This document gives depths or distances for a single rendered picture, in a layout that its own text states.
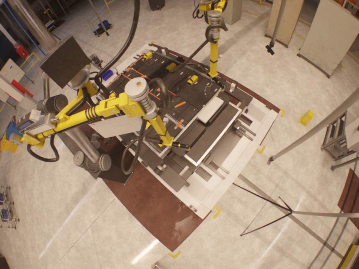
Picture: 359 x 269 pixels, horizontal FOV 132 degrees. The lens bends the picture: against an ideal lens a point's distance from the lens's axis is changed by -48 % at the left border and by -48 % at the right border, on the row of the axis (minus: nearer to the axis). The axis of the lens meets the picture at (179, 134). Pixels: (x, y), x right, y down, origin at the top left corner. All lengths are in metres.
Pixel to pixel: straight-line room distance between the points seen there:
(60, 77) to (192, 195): 1.64
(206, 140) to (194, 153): 0.20
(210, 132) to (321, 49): 4.25
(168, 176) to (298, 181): 2.38
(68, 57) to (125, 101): 0.39
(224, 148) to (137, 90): 1.50
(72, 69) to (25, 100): 5.19
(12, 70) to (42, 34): 8.05
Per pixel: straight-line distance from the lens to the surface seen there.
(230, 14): 5.60
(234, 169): 1.88
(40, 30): 0.92
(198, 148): 1.73
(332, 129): 4.00
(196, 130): 1.69
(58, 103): 1.40
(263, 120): 2.20
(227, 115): 1.92
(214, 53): 1.51
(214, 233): 2.75
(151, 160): 1.91
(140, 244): 3.01
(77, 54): 0.90
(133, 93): 0.69
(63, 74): 0.91
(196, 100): 1.99
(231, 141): 2.03
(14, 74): 8.97
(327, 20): 4.86
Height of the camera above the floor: 2.65
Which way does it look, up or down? 66 degrees down
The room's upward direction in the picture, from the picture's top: 20 degrees counter-clockwise
